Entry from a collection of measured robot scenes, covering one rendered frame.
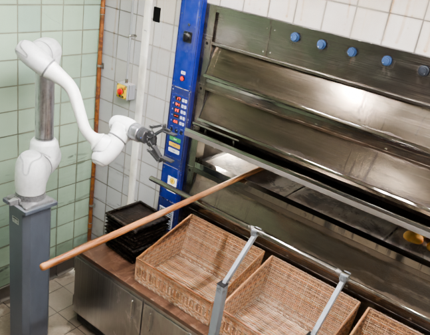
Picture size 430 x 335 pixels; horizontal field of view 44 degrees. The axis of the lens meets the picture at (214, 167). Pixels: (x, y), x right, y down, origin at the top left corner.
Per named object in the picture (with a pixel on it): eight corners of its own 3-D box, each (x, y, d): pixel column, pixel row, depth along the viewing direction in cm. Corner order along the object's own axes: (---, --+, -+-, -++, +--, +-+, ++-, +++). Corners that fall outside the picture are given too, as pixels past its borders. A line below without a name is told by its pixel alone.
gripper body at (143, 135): (148, 125, 268) (161, 131, 263) (146, 141, 271) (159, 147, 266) (137, 127, 262) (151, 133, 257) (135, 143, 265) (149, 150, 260)
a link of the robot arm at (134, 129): (139, 137, 275) (148, 141, 272) (127, 141, 268) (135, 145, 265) (141, 121, 271) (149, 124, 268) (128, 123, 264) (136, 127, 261)
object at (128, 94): (123, 95, 348) (125, 80, 344) (134, 99, 343) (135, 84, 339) (115, 96, 343) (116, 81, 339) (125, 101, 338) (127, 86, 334)
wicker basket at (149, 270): (185, 249, 343) (191, 212, 332) (258, 290, 315) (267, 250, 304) (131, 279, 306) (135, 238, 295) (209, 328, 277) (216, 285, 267)
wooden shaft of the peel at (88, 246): (42, 272, 204) (42, 266, 203) (38, 269, 206) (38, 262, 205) (274, 165, 335) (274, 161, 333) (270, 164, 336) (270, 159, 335)
